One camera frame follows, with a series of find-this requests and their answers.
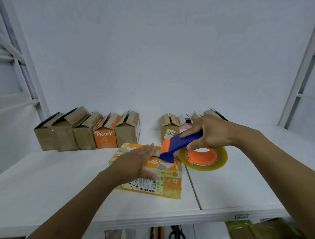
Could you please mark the white metal rack frame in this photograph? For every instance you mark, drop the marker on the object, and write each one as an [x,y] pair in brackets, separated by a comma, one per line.
[24,73]
[299,78]

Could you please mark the person's right forearm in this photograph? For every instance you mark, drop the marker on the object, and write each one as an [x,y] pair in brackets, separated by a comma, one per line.
[283,170]

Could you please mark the orange cardboard box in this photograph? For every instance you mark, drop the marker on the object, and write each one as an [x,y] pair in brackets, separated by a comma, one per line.
[105,139]

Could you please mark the olive green packet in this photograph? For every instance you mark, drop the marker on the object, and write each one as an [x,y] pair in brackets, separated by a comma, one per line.
[260,229]

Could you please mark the brown cardboard box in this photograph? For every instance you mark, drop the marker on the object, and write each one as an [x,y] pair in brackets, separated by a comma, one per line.
[215,113]
[85,136]
[126,134]
[45,137]
[66,133]
[195,116]

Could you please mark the person's right thumb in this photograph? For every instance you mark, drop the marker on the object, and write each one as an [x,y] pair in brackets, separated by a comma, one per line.
[198,145]

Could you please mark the pink cardboard box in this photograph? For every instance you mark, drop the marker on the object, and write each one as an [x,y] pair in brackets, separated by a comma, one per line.
[185,123]

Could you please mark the person's left hand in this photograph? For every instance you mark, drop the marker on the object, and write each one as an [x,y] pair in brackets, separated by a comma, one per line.
[128,165]

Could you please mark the orange white printed carton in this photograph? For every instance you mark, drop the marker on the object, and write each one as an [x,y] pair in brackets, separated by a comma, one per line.
[167,179]

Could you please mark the person's left thumb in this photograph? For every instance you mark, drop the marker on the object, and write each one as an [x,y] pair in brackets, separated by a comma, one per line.
[147,175]

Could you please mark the small grey label holder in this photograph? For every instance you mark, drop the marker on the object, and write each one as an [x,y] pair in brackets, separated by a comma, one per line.
[241,216]

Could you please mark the person's left forearm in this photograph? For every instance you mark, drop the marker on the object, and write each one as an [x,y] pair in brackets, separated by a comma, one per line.
[73,209]

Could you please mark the person's right hand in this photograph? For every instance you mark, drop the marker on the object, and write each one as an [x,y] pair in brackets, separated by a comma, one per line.
[214,131]

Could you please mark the brown box with white label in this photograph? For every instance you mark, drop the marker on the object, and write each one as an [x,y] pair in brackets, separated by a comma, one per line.
[168,128]

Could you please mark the blue orange tape dispenser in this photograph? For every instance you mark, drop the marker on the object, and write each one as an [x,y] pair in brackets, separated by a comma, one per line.
[176,145]

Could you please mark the clear packing tape roll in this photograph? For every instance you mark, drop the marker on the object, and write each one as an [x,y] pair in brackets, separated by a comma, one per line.
[219,161]

